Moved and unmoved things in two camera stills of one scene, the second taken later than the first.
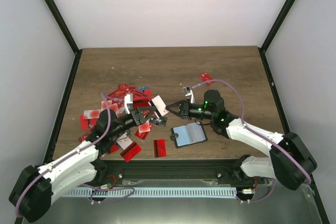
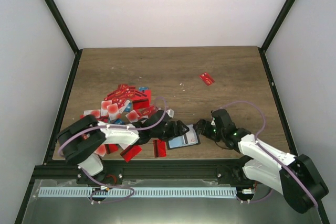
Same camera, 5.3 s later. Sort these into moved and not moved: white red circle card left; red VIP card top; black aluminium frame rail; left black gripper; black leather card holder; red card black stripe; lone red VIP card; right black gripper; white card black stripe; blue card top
Moved: right black gripper; black leather card holder; white card black stripe; left black gripper
Not moved: blue card top; red VIP card top; black aluminium frame rail; red card black stripe; white red circle card left; lone red VIP card
